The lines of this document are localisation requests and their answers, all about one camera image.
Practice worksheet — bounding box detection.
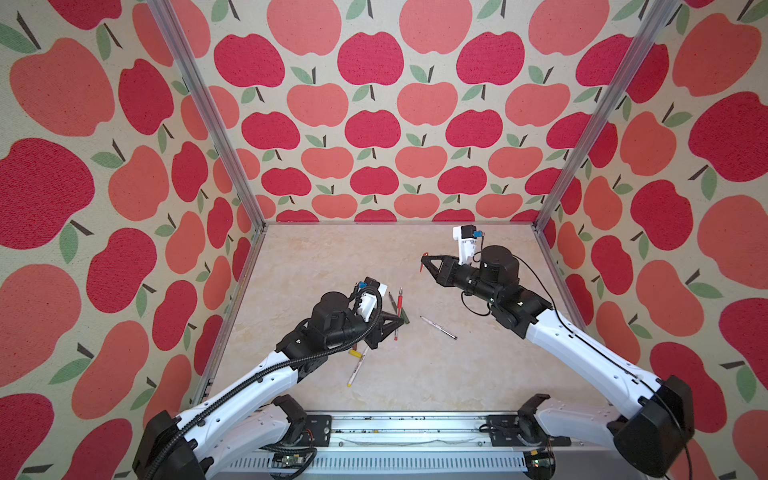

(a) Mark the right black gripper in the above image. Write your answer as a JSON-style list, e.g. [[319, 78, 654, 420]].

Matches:
[[422, 250, 501, 311]]

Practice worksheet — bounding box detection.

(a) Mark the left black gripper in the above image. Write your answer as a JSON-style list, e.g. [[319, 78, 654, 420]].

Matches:
[[325, 309, 404, 350]]

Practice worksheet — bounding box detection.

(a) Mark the pink pen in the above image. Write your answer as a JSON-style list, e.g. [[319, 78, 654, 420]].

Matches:
[[387, 291, 398, 310]]

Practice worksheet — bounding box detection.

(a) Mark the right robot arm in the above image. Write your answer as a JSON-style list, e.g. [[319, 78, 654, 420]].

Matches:
[[421, 245, 695, 478]]

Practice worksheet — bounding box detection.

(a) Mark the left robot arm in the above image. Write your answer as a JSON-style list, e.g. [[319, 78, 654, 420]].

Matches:
[[133, 284, 404, 479]]

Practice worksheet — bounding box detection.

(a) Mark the white pen yellow end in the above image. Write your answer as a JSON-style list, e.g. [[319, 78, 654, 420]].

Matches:
[[347, 347, 370, 388]]

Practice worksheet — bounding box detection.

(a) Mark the white pen brown end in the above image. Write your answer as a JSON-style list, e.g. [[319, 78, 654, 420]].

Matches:
[[419, 315, 458, 341]]

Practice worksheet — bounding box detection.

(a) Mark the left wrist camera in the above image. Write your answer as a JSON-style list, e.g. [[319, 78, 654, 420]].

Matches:
[[354, 277, 388, 322]]

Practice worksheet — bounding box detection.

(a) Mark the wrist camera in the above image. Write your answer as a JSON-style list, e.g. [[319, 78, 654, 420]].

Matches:
[[354, 277, 388, 322], [453, 224, 484, 265]]

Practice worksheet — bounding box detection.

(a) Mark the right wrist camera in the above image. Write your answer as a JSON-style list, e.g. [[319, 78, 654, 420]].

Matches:
[[453, 224, 484, 265]]

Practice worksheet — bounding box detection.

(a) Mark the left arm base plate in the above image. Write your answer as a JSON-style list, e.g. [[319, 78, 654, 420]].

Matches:
[[274, 415, 333, 449]]

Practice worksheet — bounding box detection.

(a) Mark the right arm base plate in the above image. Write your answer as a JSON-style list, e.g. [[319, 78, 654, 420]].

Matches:
[[479, 414, 572, 447]]

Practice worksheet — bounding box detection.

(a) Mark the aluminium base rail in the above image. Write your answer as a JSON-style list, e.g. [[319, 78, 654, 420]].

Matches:
[[220, 412, 617, 479]]

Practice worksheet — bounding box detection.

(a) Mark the right aluminium frame post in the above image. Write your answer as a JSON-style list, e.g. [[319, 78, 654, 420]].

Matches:
[[533, 0, 682, 234]]

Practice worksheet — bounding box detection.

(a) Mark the aluminium frame post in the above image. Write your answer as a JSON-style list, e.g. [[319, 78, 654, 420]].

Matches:
[[533, 0, 682, 234], [148, 1, 267, 235]]

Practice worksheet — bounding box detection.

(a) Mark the left aluminium frame post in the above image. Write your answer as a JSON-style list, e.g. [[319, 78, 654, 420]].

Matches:
[[148, 1, 267, 235]]

